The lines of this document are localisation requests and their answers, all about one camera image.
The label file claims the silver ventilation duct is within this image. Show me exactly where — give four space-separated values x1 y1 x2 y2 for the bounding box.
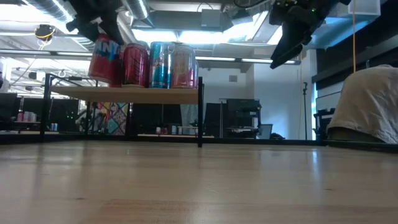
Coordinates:
26 0 78 23
123 0 150 20

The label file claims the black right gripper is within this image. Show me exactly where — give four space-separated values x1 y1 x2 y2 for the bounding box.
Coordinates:
269 0 332 70

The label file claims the blue silver Red Bull can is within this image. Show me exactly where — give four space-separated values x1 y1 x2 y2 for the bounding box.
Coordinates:
149 41 172 90

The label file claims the grey ceiling unit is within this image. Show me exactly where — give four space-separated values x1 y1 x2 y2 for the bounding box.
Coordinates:
200 9 223 32

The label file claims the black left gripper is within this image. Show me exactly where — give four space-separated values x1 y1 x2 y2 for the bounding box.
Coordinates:
65 0 126 45

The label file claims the black background monitor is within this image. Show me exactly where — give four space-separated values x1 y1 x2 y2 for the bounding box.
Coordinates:
203 102 224 138

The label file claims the black pegboard cart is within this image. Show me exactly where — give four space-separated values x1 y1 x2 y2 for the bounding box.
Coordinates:
313 107 337 141

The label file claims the black yellow cable reel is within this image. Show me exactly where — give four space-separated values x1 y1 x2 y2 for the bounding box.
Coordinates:
33 24 57 43

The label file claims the black tripod stand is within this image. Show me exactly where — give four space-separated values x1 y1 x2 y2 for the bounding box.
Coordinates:
302 81 309 141

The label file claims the grey laptop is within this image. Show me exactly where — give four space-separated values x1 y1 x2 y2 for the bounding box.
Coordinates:
257 123 274 140

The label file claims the wooden shelf with black legs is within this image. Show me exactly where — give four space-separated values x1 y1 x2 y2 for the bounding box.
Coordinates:
39 73 205 148

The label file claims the white board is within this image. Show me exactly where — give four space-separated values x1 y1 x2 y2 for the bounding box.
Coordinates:
315 90 343 111

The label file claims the red Fanta can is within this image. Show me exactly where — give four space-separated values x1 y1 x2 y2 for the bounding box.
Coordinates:
88 33 121 84

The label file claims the person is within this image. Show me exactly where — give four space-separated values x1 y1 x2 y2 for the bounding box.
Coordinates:
96 102 129 136

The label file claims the pink orange beverage can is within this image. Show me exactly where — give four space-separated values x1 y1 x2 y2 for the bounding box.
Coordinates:
170 43 197 90

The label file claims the white ceiling box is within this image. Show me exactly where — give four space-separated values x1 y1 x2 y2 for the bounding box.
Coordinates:
347 0 382 17

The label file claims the black equipment rack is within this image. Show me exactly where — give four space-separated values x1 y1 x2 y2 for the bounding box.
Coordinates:
223 98 262 140

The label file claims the beige cloth bag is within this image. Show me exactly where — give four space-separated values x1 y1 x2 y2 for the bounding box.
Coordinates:
326 63 398 146

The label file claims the long ceiling light fixture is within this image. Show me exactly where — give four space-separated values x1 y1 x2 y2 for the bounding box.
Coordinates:
0 49 94 58
195 55 302 66

